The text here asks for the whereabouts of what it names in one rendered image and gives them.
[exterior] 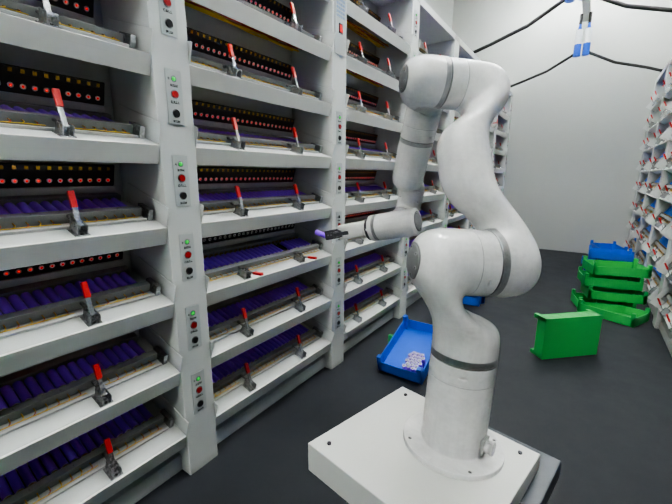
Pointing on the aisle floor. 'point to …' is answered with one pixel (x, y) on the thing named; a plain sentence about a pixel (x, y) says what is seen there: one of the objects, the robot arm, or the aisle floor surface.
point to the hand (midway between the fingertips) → (332, 234)
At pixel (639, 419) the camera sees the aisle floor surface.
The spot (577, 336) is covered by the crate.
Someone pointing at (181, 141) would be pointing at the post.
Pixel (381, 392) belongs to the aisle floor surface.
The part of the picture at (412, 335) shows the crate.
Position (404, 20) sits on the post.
